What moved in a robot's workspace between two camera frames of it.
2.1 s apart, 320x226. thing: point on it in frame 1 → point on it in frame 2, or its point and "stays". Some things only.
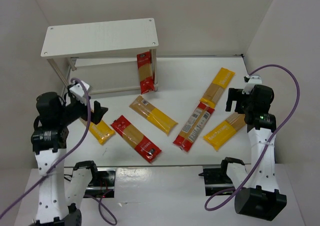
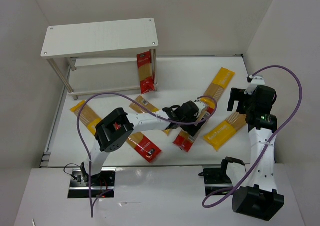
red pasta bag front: (136, 138) stays
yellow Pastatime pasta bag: (221, 133) stays
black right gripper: (232, 99) stays
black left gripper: (94, 112) → (194, 127)
